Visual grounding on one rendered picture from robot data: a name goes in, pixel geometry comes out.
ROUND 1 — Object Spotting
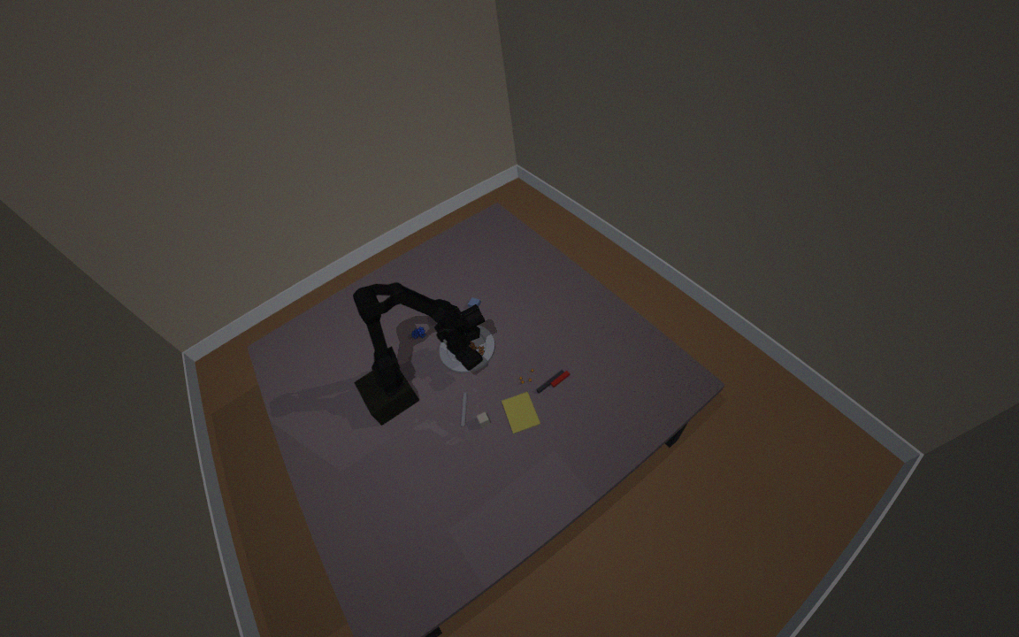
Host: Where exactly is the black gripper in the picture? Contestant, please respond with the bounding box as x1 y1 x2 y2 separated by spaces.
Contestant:
437 332 483 371

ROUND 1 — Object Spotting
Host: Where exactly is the yellow flat rectangular sheet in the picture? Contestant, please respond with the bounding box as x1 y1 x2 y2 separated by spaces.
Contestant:
502 391 541 434

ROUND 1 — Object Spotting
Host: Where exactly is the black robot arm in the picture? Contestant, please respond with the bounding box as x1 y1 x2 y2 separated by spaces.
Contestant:
353 283 485 397

